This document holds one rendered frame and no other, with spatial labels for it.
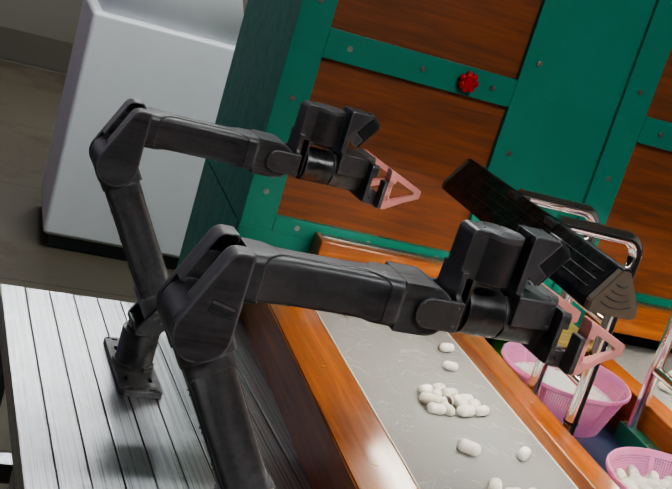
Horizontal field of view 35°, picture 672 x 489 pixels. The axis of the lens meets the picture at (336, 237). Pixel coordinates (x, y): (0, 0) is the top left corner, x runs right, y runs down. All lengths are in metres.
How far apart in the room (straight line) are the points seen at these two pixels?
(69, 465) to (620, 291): 0.80
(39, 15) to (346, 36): 6.05
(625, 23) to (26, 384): 1.42
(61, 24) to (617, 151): 6.12
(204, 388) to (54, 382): 0.62
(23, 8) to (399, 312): 7.02
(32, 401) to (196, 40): 2.69
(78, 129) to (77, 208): 0.32
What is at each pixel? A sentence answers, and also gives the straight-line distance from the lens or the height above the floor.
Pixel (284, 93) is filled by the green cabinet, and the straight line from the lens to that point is 2.10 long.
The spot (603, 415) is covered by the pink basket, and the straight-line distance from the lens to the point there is 2.10.
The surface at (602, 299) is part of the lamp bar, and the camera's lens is 1.53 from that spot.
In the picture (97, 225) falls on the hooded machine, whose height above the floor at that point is 0.14.
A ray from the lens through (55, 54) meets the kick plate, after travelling 8.10.
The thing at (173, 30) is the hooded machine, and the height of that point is 0.96.
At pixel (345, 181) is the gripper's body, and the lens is 1.74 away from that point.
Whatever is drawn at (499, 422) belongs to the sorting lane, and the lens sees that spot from 1.86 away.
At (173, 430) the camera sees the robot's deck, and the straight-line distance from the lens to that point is 1.64.
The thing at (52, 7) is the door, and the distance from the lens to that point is 8.05.
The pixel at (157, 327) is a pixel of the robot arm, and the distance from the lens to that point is 1.73.
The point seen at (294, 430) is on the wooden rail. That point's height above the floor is 0.69.
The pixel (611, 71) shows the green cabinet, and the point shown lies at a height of 1.34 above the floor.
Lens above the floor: 1.41
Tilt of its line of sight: 15 degrees down
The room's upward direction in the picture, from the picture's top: 17 degrees clockwise
